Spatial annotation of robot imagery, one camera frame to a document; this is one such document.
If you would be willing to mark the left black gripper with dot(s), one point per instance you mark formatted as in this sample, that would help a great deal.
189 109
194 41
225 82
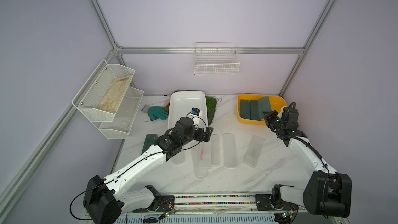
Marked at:
207 134

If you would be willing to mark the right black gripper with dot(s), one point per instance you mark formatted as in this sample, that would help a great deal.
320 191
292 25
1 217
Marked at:
271 114

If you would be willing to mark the yellow plastic storage box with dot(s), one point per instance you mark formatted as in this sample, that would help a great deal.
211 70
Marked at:
277 103

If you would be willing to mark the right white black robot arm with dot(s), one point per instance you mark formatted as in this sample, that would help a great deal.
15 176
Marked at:
328 192

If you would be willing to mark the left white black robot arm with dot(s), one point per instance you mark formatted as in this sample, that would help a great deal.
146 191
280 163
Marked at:
105 199

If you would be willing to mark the white plastic storage box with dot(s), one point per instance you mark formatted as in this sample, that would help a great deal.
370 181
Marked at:
181 104

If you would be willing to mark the pink object behind box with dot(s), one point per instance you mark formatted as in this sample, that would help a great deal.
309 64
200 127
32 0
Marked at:
167 103

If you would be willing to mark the green rubber glove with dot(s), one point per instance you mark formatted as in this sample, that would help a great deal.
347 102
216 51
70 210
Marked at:
155 112

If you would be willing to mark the green artificial grass mat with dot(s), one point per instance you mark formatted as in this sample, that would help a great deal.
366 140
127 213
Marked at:
211 102

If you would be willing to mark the lower white mesh shelf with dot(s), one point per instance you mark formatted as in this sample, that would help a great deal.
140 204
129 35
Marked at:
121 126

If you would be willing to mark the white mesh shelf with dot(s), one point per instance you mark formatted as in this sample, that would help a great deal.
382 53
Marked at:
89 96
121 126

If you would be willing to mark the beige cloth in shelf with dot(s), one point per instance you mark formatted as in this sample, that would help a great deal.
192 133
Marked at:
114 94

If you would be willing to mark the upper white mesh shelf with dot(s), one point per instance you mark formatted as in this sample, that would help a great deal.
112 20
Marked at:
89 96

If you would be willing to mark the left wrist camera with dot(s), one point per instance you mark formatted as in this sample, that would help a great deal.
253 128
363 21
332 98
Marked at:
195 115

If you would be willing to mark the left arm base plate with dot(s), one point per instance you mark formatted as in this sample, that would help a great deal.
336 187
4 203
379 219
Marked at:
159 205

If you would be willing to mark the white wire wall basket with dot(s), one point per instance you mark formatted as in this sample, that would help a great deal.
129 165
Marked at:
212 58

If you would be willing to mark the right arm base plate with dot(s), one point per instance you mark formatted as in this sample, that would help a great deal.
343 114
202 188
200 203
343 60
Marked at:
267 202

